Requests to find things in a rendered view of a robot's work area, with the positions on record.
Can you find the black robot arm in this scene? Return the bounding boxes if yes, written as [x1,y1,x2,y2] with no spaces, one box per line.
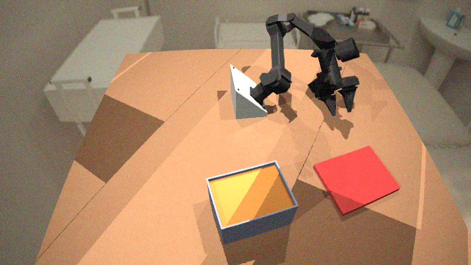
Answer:
[250,13,360,106]

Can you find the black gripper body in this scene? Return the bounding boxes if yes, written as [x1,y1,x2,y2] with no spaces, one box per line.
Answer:
[314,64,359,98]

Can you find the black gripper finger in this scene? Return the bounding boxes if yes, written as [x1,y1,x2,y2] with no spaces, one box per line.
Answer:
[338,86,358,112]
[318,94,336,116]

